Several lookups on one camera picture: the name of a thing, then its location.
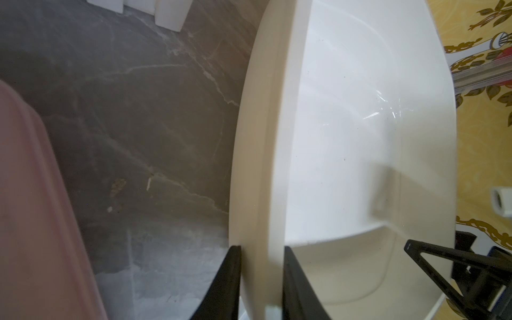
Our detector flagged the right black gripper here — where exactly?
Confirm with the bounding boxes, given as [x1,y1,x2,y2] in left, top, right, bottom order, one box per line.
[404,231,511,319]

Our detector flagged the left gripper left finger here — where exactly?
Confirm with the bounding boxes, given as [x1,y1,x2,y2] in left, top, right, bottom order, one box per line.
[190,245,242,320]

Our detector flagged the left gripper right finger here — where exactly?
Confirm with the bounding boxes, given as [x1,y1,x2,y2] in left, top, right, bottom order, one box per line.
[282,246,330,320]

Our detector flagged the white plastic storage box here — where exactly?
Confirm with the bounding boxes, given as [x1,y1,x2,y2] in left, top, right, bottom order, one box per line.
[229,1,456,319]

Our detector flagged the pink pencil case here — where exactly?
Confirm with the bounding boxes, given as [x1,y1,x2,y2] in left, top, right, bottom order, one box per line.
[1,83,107,319]

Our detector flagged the flowers in white fence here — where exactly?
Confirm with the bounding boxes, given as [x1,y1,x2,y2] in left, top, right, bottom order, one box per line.
[87,0,193,32]

